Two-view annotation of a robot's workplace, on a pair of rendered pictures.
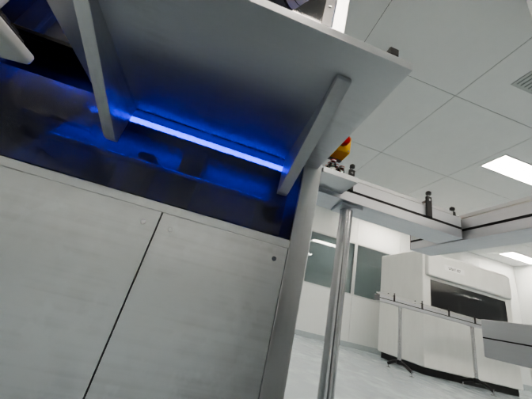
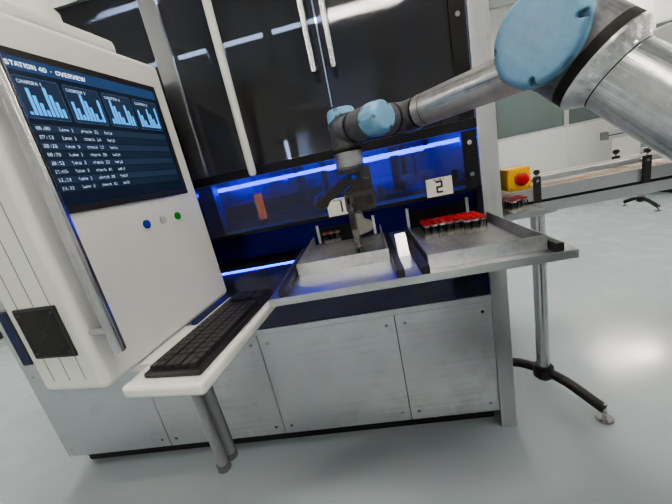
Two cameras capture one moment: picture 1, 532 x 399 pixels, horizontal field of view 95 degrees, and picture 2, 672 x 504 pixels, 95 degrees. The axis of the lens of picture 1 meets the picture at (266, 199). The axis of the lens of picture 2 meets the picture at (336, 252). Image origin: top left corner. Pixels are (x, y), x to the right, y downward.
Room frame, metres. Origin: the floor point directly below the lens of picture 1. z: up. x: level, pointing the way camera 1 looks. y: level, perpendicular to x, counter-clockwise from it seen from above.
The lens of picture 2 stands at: (-0.44, 0.12, 1.15)
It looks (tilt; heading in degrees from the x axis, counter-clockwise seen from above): 15 degrees down; 16
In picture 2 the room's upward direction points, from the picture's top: 12 degrees counter-clockwise
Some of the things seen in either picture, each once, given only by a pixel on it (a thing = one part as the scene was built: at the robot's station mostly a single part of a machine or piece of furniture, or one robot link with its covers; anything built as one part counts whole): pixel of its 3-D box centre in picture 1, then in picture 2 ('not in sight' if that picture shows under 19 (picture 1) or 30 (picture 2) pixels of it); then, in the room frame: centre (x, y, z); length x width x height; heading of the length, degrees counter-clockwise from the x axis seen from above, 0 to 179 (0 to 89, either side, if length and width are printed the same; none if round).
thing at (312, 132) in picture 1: (305, 148); not in sight; (0.51, -0.07, 0.80); 0.34 x 0.03 x 0.13; 8
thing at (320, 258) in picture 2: not in sight; (345, 246); (0.52, 0.36, 0.90); 0.34 x 0.26 x 0.04; 8
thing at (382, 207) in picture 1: (379, 201); (577, 180); (0.91, -0.47, 0.92); 0.69 x 0.15 x 0.16; 98
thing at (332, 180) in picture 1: (331, 182); (515, 212); (0.77, -0.21, 0.87); 0.14 x 0.13 x 0.02; 8
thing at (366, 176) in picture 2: not in sight; (357, 189); (0.43, 0.27, 1.08); 0.09 x 0.08 x 0.12; 98
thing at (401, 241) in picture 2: not in sight; (404, 249); (0.36, 0.16, 0.91); 0.14 x 0.03 x 0.06; 9
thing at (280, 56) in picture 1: (218, 93); (401, 251); (0.48, 0.18, 0.87); 0.70 x 0.48 x 0.02; 98
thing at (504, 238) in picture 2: not in sight; (462, 235); (0.46, 0.01, 0.90); 0.34 x 0.26 x 0.04; 8
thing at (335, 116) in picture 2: not in sight; (344, 130); (0.43, 0.28, 1.24); 0.09 x 0.08 x 0.11; 48
